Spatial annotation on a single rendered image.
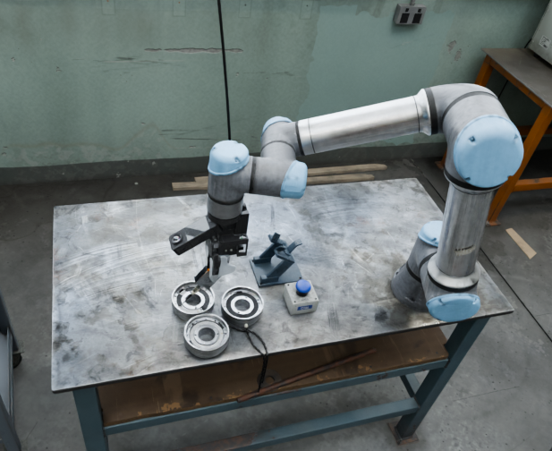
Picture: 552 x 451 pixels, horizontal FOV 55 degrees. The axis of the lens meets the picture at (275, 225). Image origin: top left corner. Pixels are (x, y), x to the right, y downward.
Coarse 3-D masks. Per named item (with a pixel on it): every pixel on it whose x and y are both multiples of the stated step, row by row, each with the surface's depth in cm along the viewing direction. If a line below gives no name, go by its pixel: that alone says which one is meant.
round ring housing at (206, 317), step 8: (192, 320) 126; (200, 320) 126; (208, 320) 127; (216, 320) 127; (224, 320) 126; (184, 328) 123; (200, 328) 125; (208, 328) 126; (216, 328) 125; (224, 328) 126; (184, 336) 121; (216, 336) 124; (224, 336) 124; (200, 344) 122; (208, 344) 122; (224, 344) 121; (192, 352) 121; (200, 352) 120; (208, 352) 120; (216, 352) 121
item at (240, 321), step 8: (232, 288) 134; (240, 288) 135; (248, 288) 135; (224, 296) 131; (240, 296) 133; (256, 296) 134; (224, 304) 131; (232, 304) 131; (240, 304) 135; (248, 304) 133; (224, 312) 129; (240, 312) 130; (248, 312) 130; (232, 320) 128; (240, 320) 127; (248, 320) 128; (256, 320) 130
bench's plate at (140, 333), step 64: (320, 192) 174; (384, 192) 179; (64, 256) 139; (128, 256) 142; (192, 256) 145; (320, 256) 152; (384, 256) 156; (64, 320) 125; (128, 320) 127; (320, 320) 135; (384, 320) 138; (64, 384) 113
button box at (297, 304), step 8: (288, 288) 136; (312, 288) 137; (288, 296) 135; (296, 296) 134; (304, 296) 134; (312, 296) 135; (288, 304) 136; (296, 304) 132; (304, 304) 133; (312, 304) 134; (296, 312) 135; (304, 312) 136
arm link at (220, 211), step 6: (210, 204) 107; (216, 204) 106; (234, 204) 106; (240, 204) 108; (210, 210) 108; (216, 210) 107; (222, 210) 107; (228, 210) 107; (234, 210) 107; (240, 210) 109; (216, 216) 108; (222, 216) 108; (228, 216) 108; (234, 216) 109
